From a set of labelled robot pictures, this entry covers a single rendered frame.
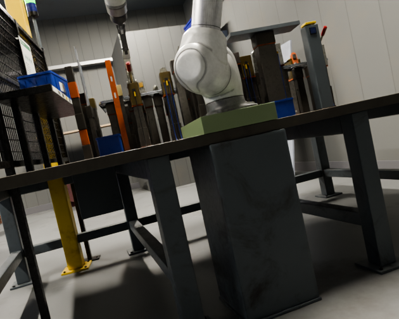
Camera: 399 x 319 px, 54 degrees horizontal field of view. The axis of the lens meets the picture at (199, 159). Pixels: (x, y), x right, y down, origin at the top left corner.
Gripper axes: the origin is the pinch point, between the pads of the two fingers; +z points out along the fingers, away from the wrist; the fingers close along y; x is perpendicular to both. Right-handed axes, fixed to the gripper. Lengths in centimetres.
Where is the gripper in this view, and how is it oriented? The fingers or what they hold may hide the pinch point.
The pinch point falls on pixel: (124, 47)
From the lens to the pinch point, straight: 199.4
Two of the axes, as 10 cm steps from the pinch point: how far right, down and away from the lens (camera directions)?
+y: -2.6, -8.3, 5.0
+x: -9.7, 2.1, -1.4
